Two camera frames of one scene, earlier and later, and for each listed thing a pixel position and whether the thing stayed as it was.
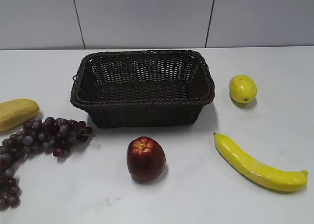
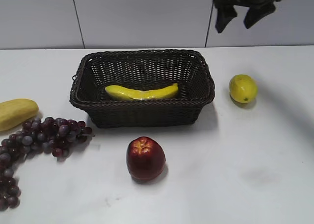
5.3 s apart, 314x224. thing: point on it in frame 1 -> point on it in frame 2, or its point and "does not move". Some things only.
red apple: [145, 158] does not move
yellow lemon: [243, 89] does not move
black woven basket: [141, 88] does not move
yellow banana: [244, 166] -> [122, 92]
